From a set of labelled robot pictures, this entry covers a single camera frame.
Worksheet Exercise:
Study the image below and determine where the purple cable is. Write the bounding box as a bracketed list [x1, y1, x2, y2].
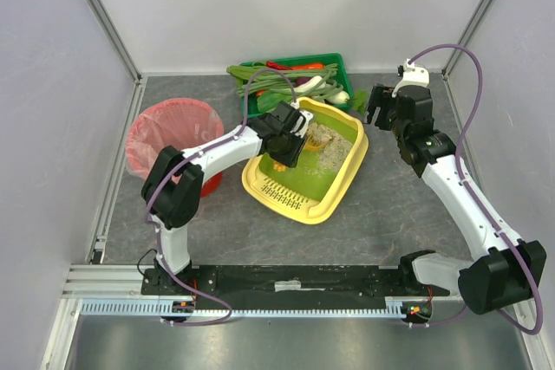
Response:
[407, 43, 545, 335]
[142, 68, 300, 328]

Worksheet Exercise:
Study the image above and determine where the white radish with leaves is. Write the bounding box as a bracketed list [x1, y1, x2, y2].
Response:
[326, 90, 369, 114]

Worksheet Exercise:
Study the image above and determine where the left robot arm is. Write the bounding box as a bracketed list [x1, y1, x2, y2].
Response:
[141, 102, 313, 277]

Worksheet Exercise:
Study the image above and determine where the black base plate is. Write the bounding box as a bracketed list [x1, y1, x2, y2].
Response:
[140, 264, 452, 302]

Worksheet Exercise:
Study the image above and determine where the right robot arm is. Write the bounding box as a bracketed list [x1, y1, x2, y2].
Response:
[367, 84, 546, 315]

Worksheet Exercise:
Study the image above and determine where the orange litter scoop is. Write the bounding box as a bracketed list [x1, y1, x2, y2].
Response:
[272, 133, 332, 172]

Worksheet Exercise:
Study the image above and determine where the green plastic crate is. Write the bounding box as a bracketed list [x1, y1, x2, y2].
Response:
[240, 53, 353, 117]

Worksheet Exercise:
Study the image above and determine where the yellow green litter box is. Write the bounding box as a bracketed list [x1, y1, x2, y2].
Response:
[242, 97, 369, 224]

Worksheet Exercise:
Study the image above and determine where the orange carrot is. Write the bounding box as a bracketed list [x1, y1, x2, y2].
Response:
[291, 62, 325, 71]

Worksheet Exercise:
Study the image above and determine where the green bok choy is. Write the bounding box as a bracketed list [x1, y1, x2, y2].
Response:
[257, 90, 291, 113]

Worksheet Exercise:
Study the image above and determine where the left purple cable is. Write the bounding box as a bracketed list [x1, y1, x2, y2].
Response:
[142, 68, 300, 328]

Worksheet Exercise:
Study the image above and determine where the green long beans bunch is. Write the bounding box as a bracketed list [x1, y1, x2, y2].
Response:
[236, 64, 344, 102]

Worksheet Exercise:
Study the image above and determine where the red mesh trash bin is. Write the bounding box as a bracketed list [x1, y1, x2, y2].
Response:
[125, 98, 225, 198]

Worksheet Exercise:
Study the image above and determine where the white scallion stalk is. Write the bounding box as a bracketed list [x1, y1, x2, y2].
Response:
[272, 75, 325, 95]

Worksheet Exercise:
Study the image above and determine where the grey slotted cable duct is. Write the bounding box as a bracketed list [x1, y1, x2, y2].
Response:
[81, 298, 415, 319]

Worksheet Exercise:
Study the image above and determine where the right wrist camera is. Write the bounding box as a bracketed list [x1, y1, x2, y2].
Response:
[392, 59, 429, 97]

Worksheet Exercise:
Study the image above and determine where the purple onion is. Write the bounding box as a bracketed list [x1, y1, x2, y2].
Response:
[295, 77, 311, 87]

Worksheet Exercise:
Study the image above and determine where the green leafy vegetable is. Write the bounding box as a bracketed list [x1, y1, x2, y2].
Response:
[226, 62, 266, 86]

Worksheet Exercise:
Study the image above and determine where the red chili pepper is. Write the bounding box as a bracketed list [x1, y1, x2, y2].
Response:
[265, 61, 291, 71]

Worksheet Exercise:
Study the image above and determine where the cat litter pile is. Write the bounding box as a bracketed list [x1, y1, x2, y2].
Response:
[307, 122, 352, 172]

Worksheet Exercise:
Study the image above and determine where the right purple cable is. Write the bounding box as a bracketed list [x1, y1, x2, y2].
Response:
[407, 43, 545, 335]

